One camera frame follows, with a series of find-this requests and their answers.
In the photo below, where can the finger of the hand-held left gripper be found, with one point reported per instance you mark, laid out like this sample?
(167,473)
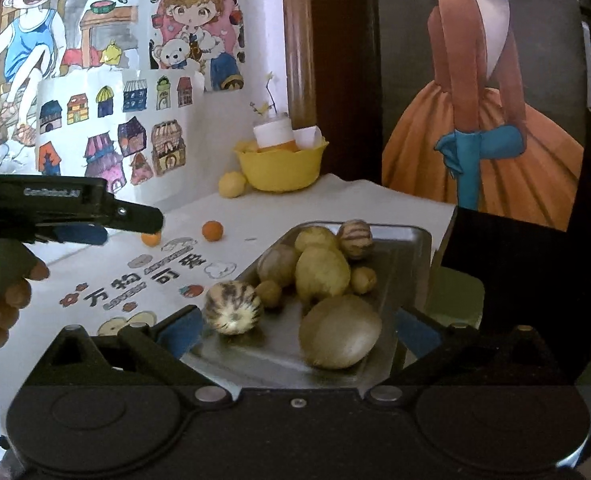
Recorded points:
(135,217)
(80,234)

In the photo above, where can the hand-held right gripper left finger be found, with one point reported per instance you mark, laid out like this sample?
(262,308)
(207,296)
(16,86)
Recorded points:
(183,332)

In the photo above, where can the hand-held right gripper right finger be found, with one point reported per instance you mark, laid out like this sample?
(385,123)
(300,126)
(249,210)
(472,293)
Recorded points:
(415,330)

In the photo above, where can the large orange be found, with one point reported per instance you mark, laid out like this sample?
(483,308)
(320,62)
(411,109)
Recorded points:
(150,240)

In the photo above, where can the metal tray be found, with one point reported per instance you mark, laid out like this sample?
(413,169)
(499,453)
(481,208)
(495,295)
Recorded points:
(405,260)

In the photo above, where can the small green fruit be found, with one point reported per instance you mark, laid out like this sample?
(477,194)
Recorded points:
(268,294)
(363,280)

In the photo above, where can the large pale pepino melon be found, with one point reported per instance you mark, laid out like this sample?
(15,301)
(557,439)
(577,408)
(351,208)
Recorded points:
(322,272)

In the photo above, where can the brown round fruit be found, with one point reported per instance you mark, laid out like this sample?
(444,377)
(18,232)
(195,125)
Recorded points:
(277,264)

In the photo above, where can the person's left hand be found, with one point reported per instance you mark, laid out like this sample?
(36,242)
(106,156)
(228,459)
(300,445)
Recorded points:
(5,300)

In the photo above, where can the green chair seat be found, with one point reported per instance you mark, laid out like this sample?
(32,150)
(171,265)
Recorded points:
(455,292)

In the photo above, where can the house drawings poster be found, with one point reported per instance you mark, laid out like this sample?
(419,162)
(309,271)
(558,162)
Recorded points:
(110,160)

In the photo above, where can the small orange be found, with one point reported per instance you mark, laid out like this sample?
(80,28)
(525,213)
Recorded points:
(212,231)

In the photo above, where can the round yellow lemon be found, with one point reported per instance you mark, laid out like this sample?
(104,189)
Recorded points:
(231,185)

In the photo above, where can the small striped pepino melon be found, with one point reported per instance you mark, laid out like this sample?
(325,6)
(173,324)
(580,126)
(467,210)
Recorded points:
(354,239)

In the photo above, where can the dark furniture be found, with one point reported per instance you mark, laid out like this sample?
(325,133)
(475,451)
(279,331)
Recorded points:
(525,270)

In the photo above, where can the bumpy yellow fruit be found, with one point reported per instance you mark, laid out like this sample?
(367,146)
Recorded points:
(315,238)

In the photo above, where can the white printed table cover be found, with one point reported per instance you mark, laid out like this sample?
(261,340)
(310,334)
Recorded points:
(365,200)

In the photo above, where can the yellow plastic bowl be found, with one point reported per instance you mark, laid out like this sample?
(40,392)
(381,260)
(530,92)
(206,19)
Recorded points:
(280,167)

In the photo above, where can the white jar with orange contents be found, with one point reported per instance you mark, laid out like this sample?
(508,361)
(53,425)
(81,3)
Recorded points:
(274,135)

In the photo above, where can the cartoon boy poster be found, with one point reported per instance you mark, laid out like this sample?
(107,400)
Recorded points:
(30,35)

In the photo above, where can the twig with yellow flowers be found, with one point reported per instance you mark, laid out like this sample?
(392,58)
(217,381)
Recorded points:
(270,95)

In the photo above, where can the cartoon girl poster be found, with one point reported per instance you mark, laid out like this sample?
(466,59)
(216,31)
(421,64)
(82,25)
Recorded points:
(195,25)

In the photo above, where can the painting of orange dress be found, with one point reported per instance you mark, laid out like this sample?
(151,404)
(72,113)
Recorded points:
(475,110)

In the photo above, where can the wooden post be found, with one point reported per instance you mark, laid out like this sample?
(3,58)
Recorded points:
(299,45)

